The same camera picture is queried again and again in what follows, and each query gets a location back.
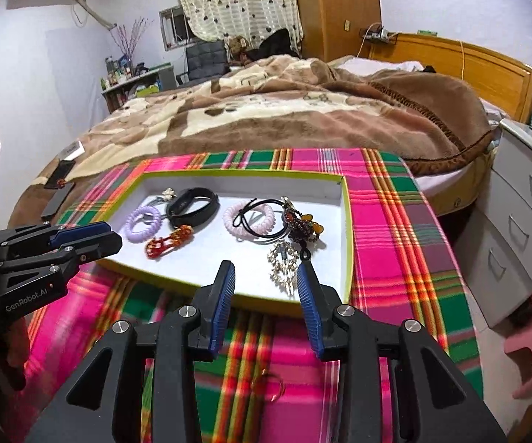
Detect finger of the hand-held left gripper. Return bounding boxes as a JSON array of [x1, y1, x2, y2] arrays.
[[0, 220, 113, 254], [0, 233, 124, 283]]

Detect black cloth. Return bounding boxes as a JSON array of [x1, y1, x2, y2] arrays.
[[248, 28, 293, 62]]

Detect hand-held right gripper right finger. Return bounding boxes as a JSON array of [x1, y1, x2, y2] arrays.
[[296, 262, 509, 443]]

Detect power strip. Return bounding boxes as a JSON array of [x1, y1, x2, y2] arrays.
[[360, 24, 398, 45]]

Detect white cluttered desk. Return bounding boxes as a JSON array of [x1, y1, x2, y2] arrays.
[[101, 60, 179, 114]]

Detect brown plush blanket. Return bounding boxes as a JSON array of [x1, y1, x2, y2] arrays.
[[8, 53, 496, 228]]

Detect purple spiral hair tie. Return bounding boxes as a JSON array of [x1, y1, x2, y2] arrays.
[[125, 205, 162, 243]]

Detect yellow-rimmed white tray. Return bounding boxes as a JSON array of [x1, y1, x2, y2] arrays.
[[94, 168, 355, 317]]

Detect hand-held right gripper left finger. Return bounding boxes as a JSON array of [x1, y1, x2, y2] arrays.
[[24, 260, 238, 443]]

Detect purple dried branches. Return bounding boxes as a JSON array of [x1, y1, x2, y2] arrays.
[[111, 17, 149, 62]]

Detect white air conditioner pipe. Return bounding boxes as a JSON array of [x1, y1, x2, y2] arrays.
[[63, 0, 118, 29]]

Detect window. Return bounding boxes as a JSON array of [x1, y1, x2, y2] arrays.
[[159, 6, 197, 51]]

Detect heart print curtain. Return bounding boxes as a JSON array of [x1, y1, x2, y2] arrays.
[[171, 0, 304, 50]]

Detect black office chair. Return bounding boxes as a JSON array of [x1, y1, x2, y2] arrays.
[[176, 39, 232, 87]]

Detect pink plaid blanket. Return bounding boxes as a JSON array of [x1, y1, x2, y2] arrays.
[[17, 148, 484, 443]]

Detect black wallet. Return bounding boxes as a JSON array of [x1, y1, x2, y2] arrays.
[[45, 159, 76, 190]]

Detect black bracelet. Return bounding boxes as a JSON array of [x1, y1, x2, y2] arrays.
[[166, 187, 220, 230]]

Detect wooden wardrobe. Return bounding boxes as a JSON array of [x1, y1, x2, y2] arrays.
[[291, 0, 382, 63]]

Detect gold ring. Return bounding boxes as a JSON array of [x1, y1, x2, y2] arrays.
[[251, 369, 286, 403]]

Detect pink spiral hair tie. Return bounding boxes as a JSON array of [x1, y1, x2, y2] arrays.
[[224, 200, 276, 241]]

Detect red hair clip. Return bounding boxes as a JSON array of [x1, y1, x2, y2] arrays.
[[145, 225, 194, 262]]

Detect white pillow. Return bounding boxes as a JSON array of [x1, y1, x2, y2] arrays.
[[334, 55, 426, 75]]

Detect silver rhinestone hair clip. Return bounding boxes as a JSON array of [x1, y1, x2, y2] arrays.
[[267, 240, 302, 299]]

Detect grey hair tie white flower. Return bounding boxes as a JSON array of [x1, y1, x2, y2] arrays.
[[148, 188, 177, 209]]

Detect white drawer cabinet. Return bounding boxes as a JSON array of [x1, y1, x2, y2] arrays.
[[455, 117, 532, 329]]

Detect brown plush toy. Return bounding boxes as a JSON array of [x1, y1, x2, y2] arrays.
[[227, 34, 251, 63]]

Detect amber beaded hair claw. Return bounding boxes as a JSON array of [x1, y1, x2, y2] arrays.
[[282, 198, 328, 260]]

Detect wooden bed headboard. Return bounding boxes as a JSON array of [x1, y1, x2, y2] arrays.
[[368, 32, 532, 125]]

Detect black phone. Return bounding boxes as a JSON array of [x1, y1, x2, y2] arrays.
[[41, 182, 76, 222]]

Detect black hair tie with charm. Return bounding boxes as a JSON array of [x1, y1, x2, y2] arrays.
[[231, 196, 294, 246]]

